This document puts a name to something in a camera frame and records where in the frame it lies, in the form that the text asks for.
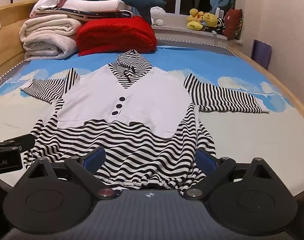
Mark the white plush toy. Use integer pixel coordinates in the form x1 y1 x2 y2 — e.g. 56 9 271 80
150 6 166 26

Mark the white folded blanket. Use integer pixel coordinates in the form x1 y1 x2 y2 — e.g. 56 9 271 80
63 0 133 13

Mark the striped white hooded top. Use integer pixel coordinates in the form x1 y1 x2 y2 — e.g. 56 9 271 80
20 49 270 196

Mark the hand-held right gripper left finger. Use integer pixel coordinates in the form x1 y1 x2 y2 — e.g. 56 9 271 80
24 146 120 200

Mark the cream folded blanket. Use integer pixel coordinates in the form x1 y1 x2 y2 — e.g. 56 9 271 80
19 17 83 43

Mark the yellow duck plush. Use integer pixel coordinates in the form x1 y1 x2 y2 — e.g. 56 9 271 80
187 8 205 31

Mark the red folded blanket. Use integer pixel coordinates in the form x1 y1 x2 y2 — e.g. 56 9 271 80
76 16 158 56

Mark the white windowsill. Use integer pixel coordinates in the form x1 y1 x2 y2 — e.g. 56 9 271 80
151 24 243 46

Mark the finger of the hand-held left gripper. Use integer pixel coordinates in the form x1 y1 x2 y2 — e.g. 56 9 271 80
0 133 35 153

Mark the yellow round plush toy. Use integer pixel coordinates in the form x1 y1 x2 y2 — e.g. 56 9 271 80
201 12 219 32

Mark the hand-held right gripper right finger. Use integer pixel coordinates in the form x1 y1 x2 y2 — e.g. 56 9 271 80
184 149 279 201

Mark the blue and cream bed sheet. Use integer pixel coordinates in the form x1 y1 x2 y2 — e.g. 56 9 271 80
0 44 304 205

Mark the black white striped plush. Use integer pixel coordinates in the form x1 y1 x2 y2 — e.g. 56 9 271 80
212 17 226 34

